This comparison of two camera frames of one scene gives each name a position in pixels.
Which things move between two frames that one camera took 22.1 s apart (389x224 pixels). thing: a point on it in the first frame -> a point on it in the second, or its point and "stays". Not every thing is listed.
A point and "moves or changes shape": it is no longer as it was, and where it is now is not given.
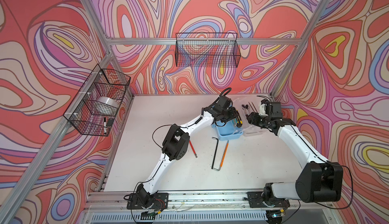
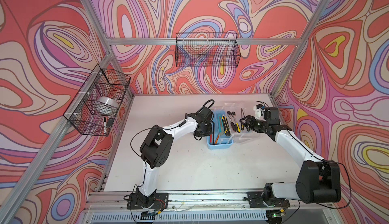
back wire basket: (207, 49) stays
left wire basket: (95, 107) stays
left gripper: (232, 111) -> (210, 131)
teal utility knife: (235, 121) -> (220, 124)
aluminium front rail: (206, 207) stays
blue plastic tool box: (228, 131) moves or changes shape
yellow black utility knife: (239, 122) -> (226, 126)
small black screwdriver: (254, 106) -> (242, 126)
